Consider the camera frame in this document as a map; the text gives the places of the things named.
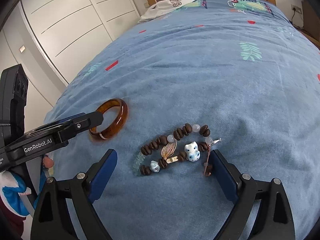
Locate white wardrobe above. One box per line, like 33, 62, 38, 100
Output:
22, 0, 139, 83

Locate amber bangle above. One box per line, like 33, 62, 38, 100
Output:
89, 98, 129, 140

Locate white garment on bed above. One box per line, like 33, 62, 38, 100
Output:
138, 0, 196, 24

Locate dark beaded charm bracelet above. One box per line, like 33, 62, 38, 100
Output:
132, 122, 222, 178

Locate wall socket with cable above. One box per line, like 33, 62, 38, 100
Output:
291, 5, 304, 28

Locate blue patterned bed cover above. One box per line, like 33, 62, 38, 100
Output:
45, 0, 319, 239

